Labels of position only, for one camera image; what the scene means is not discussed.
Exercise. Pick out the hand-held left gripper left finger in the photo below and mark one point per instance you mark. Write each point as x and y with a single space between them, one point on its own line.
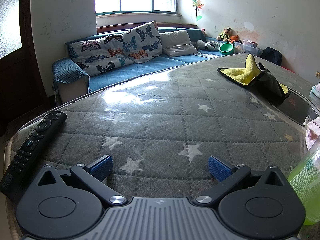
101 166

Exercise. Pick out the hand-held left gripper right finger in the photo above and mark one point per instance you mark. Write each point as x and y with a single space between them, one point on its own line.
218 168

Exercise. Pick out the clear pump soap bottle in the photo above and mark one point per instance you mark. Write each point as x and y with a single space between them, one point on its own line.
307 180

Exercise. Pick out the pale pink towel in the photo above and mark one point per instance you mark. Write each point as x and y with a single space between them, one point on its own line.
313 135

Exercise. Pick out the black remote control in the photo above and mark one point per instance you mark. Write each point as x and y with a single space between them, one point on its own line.
32 145

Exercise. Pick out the grey quilted star tablecloth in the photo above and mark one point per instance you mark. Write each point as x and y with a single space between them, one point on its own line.
162 110

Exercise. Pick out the yellow and grey microfiber cloth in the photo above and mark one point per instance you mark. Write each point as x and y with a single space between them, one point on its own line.
237 75

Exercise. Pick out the blue sofa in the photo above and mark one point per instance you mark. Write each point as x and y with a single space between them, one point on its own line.
160 62

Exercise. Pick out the green plastic basin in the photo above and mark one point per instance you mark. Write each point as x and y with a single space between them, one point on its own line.
226 48

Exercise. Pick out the red box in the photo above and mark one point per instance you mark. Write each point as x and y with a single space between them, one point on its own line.
287 69

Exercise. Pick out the dark wooden door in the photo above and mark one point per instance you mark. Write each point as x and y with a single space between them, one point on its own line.
15 80

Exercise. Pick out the black and white plush toy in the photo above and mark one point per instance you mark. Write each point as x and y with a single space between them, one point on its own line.
205 45

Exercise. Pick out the clear storage box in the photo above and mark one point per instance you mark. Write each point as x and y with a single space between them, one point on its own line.
247 47

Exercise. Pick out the white tissue pack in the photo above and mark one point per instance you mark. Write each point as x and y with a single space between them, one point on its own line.
316 90

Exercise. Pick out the black backpack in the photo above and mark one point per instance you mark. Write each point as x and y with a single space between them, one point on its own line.
272 55

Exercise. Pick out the orange plush toy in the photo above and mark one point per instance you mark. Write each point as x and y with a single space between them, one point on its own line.
233 39

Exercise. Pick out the beige cushion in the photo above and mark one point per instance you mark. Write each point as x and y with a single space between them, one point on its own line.
177 43

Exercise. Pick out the teddy bear in green clothes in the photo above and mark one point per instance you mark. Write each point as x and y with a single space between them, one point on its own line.
226 35

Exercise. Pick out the small pink plush toy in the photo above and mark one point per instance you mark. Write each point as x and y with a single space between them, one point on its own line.
203 31

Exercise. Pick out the colourful pinwheel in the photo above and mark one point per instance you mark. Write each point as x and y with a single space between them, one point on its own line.
197 5

